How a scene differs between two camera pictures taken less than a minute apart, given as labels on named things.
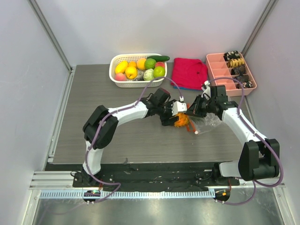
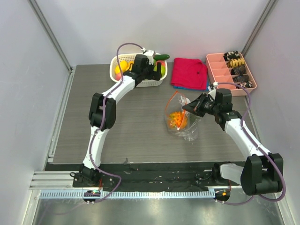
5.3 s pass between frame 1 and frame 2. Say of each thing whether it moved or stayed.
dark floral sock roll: stayed
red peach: stayed
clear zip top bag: moved
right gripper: stayed
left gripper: moved
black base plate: stayed
